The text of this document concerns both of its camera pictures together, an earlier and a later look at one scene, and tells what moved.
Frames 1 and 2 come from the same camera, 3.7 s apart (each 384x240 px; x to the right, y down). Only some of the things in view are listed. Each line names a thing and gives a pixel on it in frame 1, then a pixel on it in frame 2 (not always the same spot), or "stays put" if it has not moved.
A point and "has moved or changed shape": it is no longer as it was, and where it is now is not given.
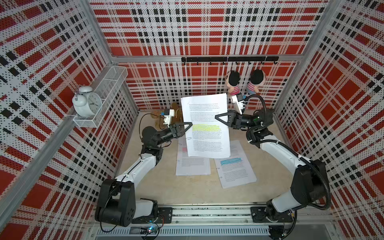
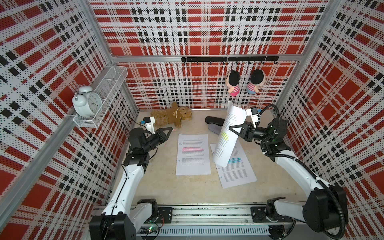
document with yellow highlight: [207, 137] has moved or changed shape
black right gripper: [234, 120] -> [248, 131]
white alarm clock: [86, 103] stays put
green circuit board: [151, 230] stays put
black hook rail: [236, 59] stays put
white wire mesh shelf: [107, 87] stays put
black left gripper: [176, 132] -> [159, 132]
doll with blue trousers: [258, 78] stays put
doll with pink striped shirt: [232, 80] stays put
